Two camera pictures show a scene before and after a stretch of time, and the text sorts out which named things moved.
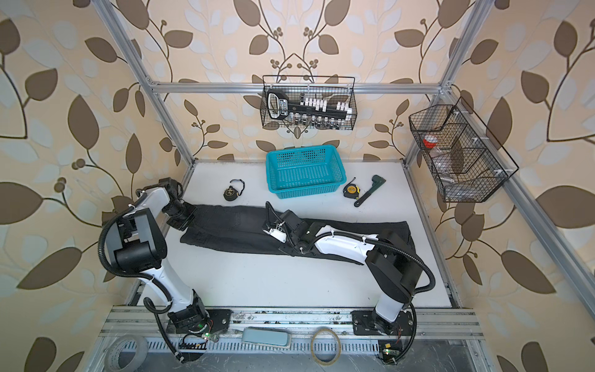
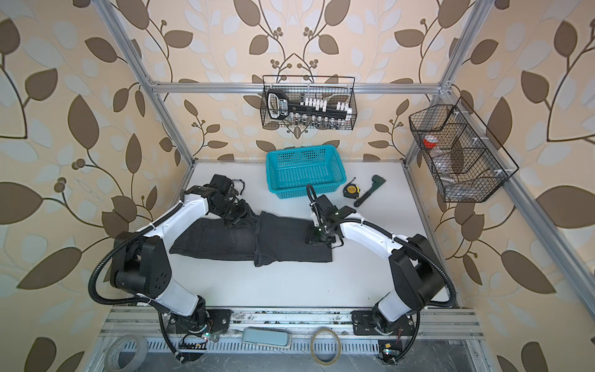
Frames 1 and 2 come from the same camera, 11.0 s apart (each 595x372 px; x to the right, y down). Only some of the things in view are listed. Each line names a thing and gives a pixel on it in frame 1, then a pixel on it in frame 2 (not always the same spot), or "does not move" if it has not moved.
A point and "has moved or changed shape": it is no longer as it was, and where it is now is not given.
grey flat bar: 276,337 does not move
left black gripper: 186,223 -> 244,211
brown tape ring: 338,344 does not move
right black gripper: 287,249 -> 311,238
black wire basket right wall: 467,163 does not move
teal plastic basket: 298,172 does not move
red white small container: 430,141 does not move
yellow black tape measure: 351,190 does not move
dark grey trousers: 246,227 has moved or changed shape
